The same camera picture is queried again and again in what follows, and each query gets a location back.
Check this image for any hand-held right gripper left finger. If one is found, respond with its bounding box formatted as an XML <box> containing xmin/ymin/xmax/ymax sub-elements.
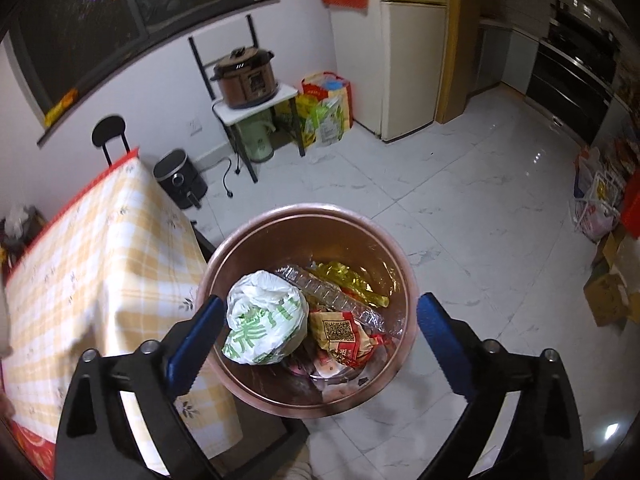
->
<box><xmin>54</xmin><ymin>295</ymin><xmax>226</xmax><ymax>480</ymax></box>

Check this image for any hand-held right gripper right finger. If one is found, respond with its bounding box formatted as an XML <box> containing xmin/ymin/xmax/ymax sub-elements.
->
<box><xmin>416</xmin><ymin>292</ymin><xmax>586</xmax><ymax>480</ymax></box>

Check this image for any white green plastic bag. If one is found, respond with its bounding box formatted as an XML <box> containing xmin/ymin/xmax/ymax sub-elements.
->
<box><xmin>222</xmin><ymin>270</ymin><xmax>309</xmax><ymax>366</ymax></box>

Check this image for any red snack packet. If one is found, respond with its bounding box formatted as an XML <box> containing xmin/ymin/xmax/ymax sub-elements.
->
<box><xmin>307</xmin><ymin>310</ymin><xmax>396</xmax><ymax>368</ymax></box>

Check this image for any gold foil wrapper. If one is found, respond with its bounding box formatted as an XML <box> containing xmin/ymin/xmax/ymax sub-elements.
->
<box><xmin>315</xmin><ymin>260</ymin><xmax>390</xmax><ymax>308</ymax></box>

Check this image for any clear plastic bottle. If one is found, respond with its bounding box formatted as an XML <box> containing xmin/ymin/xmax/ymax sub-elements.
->
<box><xmin>274</xmin><ymin>261</ymin><xmax>388</xmax><ymax>333</ymax></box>

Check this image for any brown round waste bin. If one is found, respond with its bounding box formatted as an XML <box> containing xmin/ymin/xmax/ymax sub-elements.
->
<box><xmin>198</xmin><ymin>203</ymin><xmax>418</xmax><ymax>419</ymax></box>

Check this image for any black air fryer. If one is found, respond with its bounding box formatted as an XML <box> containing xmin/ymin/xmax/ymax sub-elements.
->
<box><xmin>152</xmin><ymin>148</ymin><xmax>208</xmax><ymax>209</ymax></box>

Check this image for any cardboard box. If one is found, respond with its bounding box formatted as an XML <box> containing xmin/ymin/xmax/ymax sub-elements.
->
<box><xmin>602</xmin><ymin>225</ymin><xmax>640</xmax><ymax>273</ymax></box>
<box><xmin>584</xmin><ymin>270</ymin><xmax>640</xmax><ymax>328</ymax></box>

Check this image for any black round basket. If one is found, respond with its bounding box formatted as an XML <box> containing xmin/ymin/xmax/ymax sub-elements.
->
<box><xmin>0</xmin><ymin>204</ymin><xmax>48</xmax><ymax>257</ymax></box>

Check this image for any pale green electric kettle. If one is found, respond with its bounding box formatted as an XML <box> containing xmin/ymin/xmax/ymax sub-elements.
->
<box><xmin>235</xmin><ymin>121</ymin><xmax>277</xmax><ymax>163</ymax></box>

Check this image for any crumpled clear plastic bag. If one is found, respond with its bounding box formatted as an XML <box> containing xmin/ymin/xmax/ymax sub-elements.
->
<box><xmin>4</xmin><ymin>204</ymin><xmax>32</xmax><ymax>237</ymax></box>

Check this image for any black round stool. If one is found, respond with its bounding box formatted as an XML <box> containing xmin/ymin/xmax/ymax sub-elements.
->
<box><xmin>91</xmin><ymin>116</ymin><xmax>132</xmax><ymax>166</ymax></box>

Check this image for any red box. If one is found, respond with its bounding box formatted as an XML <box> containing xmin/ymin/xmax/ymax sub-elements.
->
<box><xmin>619</xmin><ymin>170</ymin><xmax>640</xmax><ymax>240</ymax></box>

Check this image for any black rack white shelf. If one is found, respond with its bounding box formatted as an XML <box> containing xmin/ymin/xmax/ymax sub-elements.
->
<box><xmin>188</xmin><ymin>14</ymin><xmax>307</xmax><ymax>183</ymax></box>

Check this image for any pile of colourful packets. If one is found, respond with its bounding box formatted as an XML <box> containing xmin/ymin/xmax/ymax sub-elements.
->
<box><xmin>605</xmin><ymin>132</ymin><xmax>640</xmax><ymax>181</ymax></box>

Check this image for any colourful shopping bag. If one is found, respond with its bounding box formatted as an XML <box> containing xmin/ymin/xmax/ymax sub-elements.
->
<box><xmin>295</xmin><ymin>72</ymin><xmax>353</xmax><ymax>150</ymax></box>

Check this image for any yellow snack packet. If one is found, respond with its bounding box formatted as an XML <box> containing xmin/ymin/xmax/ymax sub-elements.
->
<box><xmin>44</xmin><ymin>88</ymin><xmax>80</xmax><ymax>127</ymax></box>

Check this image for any brown pressure cooker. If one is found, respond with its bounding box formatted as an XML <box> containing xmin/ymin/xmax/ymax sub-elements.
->
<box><xmin>210</xmin><ymin>46</ymin><xmax>278</xmax><ymax>109</ymax></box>

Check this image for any white refrigerator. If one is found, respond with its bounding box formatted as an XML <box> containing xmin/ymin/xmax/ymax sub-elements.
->
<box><xmin>377</xmin><ymin>0</ymin><xmax>448</xmax><ymax>142</ymax></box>

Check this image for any black window sill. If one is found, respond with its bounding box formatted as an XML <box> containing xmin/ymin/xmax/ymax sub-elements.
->
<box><xmin>37</xmin><ymin>0</ymin><xmax>280</xmax><ymax>148</ymax></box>

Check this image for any black built-in oven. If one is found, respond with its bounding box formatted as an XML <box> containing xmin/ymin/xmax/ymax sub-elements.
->
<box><xmin>525</xmin><ymin>0</ymin><xmax>621</xmax><ymax>145</ymax></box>

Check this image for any white kitchen counter cabinet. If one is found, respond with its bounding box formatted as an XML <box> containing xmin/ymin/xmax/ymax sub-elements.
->
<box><xmin>477</xmin><ymin>17</ymin><xmax>540</xmax><ymax>97</ymax></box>

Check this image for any dark window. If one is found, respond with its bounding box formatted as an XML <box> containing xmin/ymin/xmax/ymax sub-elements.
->
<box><xmin>0</xmin><ymin>0</ymin><xmax>256</xmax><ymax>111</ymax></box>

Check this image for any black power cable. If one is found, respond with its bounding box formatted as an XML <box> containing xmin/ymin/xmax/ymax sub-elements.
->
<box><xmin>220</xmin><ymin>157</ymin><xmax>246</xmax><ymax>201</ymax></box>

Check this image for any wooden door frame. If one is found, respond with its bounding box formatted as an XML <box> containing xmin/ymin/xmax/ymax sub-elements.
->
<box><xmin>435</xmin><ymin>0</ymin><xmax>481</xmax><ymax>126</ymax></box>

